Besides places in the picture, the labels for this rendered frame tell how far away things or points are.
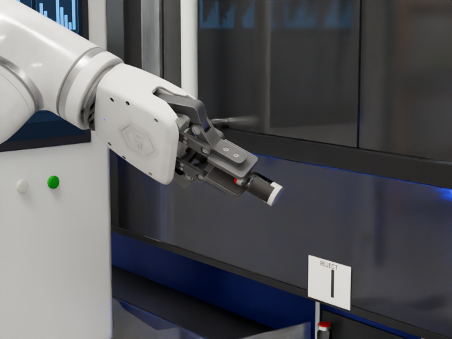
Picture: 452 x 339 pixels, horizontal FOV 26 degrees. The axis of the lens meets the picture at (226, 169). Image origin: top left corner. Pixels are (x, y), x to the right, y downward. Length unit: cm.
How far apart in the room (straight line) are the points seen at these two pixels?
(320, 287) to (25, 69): 57
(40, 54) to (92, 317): 83
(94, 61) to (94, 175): 73
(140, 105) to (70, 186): 74
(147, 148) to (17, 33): 18
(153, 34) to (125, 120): 71
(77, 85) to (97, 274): 80
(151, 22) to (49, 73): 69
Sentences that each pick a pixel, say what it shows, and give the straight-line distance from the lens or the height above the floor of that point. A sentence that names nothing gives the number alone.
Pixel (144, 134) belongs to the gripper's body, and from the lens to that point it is 97.
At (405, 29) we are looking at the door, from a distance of 124.
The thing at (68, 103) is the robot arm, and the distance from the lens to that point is 100.
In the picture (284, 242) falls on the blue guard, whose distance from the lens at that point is 143.
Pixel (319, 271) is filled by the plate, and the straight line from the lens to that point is 138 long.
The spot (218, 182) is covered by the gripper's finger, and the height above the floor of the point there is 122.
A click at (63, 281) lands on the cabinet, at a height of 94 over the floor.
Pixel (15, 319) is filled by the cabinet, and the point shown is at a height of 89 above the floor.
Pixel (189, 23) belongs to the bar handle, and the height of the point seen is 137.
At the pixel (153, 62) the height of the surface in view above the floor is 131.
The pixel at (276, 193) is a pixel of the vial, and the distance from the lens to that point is 95.
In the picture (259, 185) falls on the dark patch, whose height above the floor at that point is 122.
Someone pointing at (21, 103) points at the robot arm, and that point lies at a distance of 101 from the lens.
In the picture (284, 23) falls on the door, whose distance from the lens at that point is 141.
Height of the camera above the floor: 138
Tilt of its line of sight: 9 degrees down
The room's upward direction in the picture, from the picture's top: straight up
